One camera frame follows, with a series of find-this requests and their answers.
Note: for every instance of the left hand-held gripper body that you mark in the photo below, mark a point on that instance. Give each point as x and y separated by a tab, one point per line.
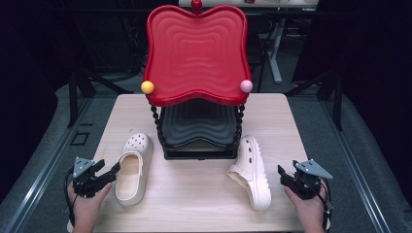
85	181

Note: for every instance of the red and black shoe rack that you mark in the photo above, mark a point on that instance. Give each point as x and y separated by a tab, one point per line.
196	51

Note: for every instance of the cream clog shoe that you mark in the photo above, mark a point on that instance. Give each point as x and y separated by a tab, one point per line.
132	174
254	174

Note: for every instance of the person's left hand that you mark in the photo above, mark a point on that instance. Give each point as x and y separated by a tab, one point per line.
85	208

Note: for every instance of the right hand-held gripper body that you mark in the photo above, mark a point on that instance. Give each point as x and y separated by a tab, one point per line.
307	181

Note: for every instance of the grey metal floor rail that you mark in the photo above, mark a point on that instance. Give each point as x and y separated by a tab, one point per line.
353	161
42	174

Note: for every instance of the black floor socket frame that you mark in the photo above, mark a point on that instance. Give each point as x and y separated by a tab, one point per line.
80	138

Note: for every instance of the black metal stand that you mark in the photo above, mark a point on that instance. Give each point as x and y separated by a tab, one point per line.
73	97
337	103

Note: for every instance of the person's right hand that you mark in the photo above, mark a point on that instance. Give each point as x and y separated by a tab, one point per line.
311	210

